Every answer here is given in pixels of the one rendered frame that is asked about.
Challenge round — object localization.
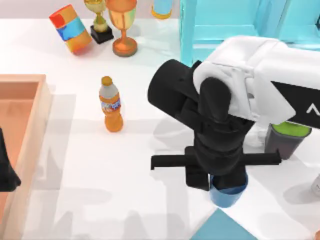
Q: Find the flat teal square coaster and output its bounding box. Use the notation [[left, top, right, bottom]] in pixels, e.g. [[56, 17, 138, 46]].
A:
[[189, 208, 254, 240]]

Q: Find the small gold trophy black base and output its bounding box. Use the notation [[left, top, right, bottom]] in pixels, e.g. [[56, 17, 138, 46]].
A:
[[83, 0, 115, 45]]

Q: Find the light blue orange bottle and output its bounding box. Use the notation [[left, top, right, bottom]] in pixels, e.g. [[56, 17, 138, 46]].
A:
[[150, 0, 174, 21]]

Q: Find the grey cup with green inside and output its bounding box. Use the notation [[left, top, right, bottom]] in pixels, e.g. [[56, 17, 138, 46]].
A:
[[264, 122, 313, 161]]

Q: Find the blue cup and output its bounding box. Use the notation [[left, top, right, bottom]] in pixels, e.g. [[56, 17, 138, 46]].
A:
[[209, 174, 249, 209]]

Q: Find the large bronze trophy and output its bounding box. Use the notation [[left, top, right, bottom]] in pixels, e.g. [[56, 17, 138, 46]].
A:
[[105, 0, 139, 58]]

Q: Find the light blue rack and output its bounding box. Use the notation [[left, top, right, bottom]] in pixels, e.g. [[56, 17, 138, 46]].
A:
[[179, 0, 320, 69]]

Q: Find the pale grey rounded box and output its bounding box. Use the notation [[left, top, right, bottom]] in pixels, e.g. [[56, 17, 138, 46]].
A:
[[246, 122, 268, 149]]

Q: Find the shallow salmon box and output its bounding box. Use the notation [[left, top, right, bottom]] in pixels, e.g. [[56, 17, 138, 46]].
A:
[[0, 73, 54, 240]]

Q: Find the orange blue red can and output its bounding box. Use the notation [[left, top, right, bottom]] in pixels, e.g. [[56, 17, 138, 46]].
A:
[[48, 4, 93, 57]]

